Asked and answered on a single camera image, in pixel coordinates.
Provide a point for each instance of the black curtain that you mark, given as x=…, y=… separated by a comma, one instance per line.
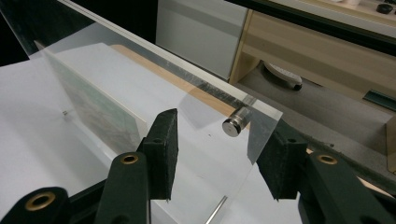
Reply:
x=124, y=18

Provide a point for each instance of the black round object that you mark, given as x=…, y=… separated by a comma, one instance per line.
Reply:
x=384, y=8

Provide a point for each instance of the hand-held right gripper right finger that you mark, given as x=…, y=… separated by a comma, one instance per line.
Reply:
x=330, y=193

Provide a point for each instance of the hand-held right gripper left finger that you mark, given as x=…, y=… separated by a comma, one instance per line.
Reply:
x=124, y=189

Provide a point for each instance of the silver frame standoff cylinder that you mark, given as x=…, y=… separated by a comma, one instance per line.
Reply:
x=235, y=124

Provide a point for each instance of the clear acrylic frame panel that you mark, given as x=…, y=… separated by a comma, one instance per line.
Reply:
x=205, y=161

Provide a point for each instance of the white photo card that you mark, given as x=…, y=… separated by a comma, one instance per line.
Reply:
x=102, y=115

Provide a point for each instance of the thin metal frame rod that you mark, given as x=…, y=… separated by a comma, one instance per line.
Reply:
x=215, y=210

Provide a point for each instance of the light wooden desk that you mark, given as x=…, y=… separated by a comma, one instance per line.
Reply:
x=311, y=59

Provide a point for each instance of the white cabinet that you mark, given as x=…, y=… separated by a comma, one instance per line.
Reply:
x=202, y=34

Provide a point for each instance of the grey oblong device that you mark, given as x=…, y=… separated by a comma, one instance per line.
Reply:
x=285, y=76

